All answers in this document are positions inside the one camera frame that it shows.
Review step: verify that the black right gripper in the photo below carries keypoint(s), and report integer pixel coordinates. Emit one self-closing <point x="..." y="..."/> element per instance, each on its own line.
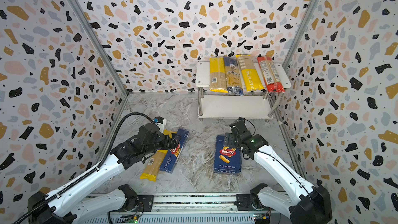
<point x="229" y="139"/>

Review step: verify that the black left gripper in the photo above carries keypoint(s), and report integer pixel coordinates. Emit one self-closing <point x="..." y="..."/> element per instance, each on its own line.
<point x="169" y="145"/>

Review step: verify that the blue Barilla spaghetti box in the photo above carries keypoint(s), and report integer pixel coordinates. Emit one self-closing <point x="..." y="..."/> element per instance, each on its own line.
<point x="172" y="155"/>

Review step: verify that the blue Barilla rigatoni box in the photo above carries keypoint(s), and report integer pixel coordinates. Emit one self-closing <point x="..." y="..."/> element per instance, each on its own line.
<point x="227" y="160"/>

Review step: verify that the yellow clear spaghetti package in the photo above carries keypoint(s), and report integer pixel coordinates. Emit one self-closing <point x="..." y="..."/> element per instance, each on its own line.
<point x="152" y="168"/>

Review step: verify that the blue clear spaghetti bag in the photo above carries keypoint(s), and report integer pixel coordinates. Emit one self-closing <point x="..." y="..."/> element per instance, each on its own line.
<point x="233" y="76"/>

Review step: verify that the yellow Pastatime spaghetti package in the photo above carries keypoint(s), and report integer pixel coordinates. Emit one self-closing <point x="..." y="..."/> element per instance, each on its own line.
<point x="250" y="76"/>

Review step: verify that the yellow spaghetti package with barcode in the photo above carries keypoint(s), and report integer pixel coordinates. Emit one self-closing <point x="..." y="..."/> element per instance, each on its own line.
<point x="218" y="82"/>

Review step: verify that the red spaghetti package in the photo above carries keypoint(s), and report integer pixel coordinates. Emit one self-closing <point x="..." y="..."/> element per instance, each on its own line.
<point x="270" y="75"/>

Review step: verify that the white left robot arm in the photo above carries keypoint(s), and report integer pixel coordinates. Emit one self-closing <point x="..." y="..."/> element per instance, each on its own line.
<point x="66" y="205"/>

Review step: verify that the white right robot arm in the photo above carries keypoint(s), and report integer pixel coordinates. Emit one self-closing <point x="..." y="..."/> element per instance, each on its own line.
<point x="286" y="177"/>

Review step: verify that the white two-tier shelf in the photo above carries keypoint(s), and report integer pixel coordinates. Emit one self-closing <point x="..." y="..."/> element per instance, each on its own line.
<point x="260" y="105"/>

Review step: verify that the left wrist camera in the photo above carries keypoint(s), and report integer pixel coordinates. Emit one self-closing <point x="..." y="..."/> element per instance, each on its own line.
<point x="160" y="122"/>

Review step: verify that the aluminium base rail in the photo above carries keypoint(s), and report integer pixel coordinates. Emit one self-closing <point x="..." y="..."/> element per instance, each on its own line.
<point x="265" y="207"/>

